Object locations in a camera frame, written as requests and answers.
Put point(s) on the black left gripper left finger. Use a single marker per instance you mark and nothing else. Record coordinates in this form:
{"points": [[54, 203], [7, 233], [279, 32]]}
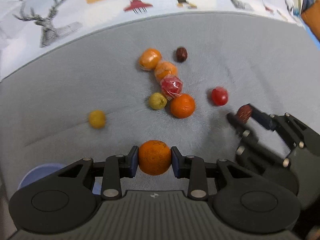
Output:
{"points": [[55, 215]]}

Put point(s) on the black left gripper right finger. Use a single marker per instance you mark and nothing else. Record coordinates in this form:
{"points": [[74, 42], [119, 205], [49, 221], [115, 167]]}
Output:
{"points": [[240, 198]]}

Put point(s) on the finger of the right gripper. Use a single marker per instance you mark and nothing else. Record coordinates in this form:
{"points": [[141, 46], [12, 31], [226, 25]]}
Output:
{"points": [[284, 125], [250, 148]]}

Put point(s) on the dried red jujube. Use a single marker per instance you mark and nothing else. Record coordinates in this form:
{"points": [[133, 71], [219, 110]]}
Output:
{"points": [[244, 113]]}

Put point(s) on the blue round plate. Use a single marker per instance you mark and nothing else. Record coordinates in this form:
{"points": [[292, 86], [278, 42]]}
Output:
{"points": [[37, 174]]}

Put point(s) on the red tomato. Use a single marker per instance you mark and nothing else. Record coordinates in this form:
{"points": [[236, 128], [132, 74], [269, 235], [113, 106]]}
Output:
{"points": [[219, 96]]}

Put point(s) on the bare orange mandarin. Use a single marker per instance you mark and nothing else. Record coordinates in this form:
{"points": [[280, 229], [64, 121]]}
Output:
{"points": [[183, 106]]}

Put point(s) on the yellow small fruit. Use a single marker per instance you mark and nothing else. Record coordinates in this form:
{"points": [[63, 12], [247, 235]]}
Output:
{"points": [[97, 119]]}

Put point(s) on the red fruit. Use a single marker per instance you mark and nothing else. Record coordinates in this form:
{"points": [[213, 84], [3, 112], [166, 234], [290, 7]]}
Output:
{"points": [[171, 86]]}

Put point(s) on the yellow-green small fruit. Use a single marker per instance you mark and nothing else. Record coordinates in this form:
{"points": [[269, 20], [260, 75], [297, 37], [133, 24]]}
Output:
{"points": [[157, 101]]}

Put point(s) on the orange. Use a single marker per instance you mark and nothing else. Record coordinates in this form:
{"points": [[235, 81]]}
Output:
{"points": [[149, 59], [163, 69]]}

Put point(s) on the dark jujube far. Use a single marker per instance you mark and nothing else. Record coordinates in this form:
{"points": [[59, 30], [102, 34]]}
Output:
{"points": [[181, 54]]}

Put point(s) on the orange cushion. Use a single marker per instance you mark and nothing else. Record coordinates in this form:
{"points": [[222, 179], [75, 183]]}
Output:
{"points": [[311, 18]]}

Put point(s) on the printed deer sofa cover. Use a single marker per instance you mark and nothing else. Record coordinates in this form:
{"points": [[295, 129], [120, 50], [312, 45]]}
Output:
{"points": [[31, 28]]}

